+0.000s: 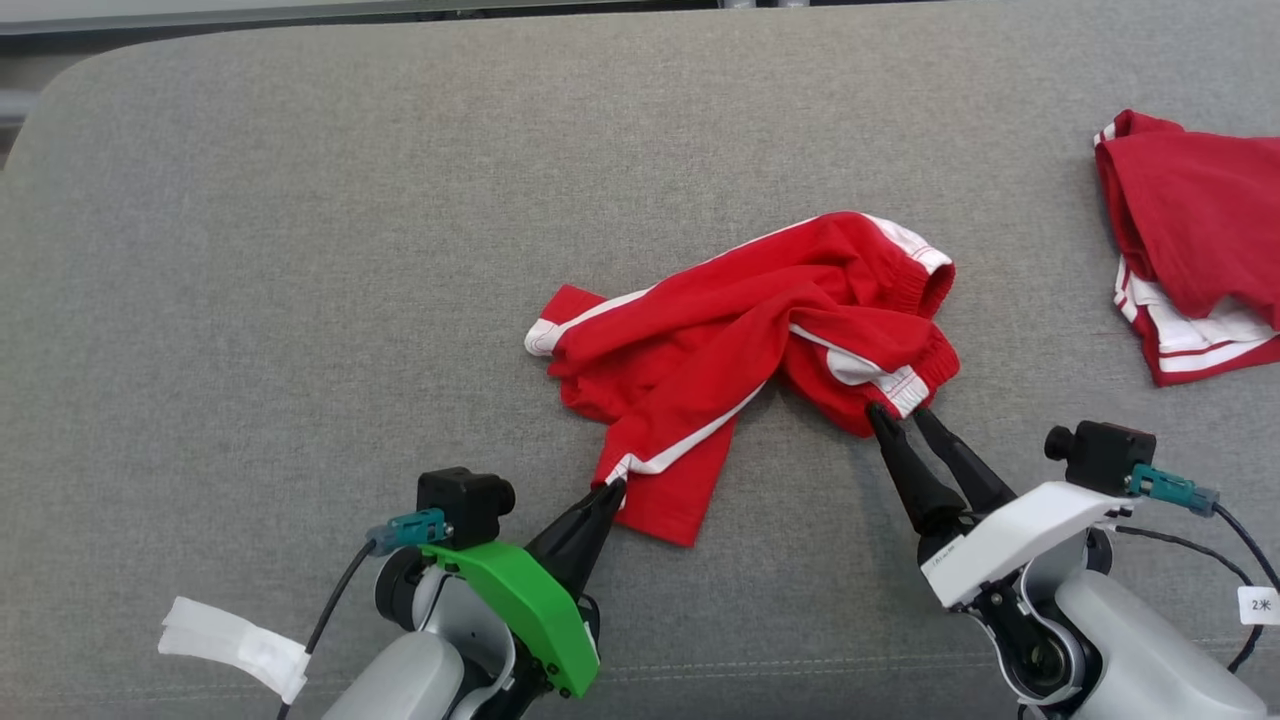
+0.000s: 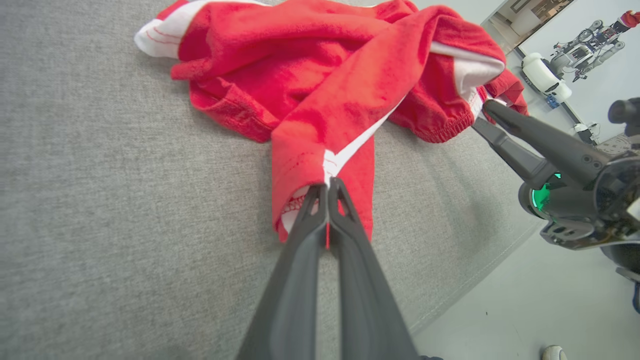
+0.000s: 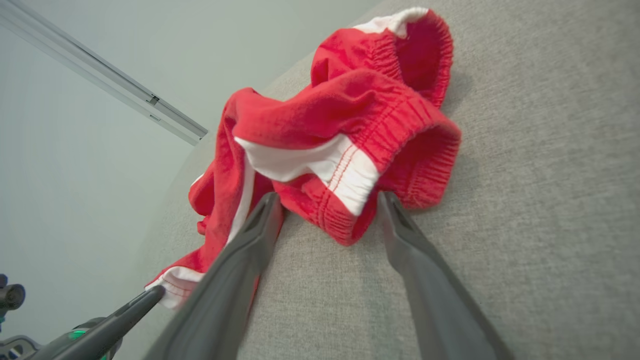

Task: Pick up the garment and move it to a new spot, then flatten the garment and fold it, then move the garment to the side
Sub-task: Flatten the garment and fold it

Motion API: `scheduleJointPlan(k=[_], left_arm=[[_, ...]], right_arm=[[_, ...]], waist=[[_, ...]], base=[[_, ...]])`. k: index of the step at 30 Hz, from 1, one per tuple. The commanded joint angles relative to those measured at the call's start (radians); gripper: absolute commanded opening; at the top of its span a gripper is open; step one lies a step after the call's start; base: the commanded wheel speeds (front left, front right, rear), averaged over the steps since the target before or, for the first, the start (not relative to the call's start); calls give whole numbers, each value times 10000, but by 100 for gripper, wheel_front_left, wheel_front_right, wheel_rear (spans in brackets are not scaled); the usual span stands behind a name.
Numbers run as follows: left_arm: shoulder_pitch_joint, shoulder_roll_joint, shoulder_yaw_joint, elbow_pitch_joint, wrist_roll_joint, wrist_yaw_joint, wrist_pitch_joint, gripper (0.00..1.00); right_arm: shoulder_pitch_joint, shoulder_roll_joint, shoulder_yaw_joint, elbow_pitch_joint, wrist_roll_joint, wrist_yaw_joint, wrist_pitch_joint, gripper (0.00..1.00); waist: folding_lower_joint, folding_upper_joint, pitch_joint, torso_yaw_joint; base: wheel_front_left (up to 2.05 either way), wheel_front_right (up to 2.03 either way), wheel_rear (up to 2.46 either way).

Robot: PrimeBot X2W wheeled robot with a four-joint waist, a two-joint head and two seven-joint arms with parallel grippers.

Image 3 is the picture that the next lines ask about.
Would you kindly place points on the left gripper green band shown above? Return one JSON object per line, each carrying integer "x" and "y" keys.
{"x": 55, "y": 345}

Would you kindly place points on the grey metal partition post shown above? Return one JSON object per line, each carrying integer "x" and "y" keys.
{"x": 100, "y": 70}

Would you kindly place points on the red white shorts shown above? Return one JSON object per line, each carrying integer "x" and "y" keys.
{"x": 340, "y": 110}

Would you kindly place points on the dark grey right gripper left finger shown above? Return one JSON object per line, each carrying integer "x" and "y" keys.
{"x": 220, "y": 300}

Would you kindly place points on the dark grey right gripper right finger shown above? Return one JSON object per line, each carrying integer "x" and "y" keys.
{"x": 440, "y": 310}

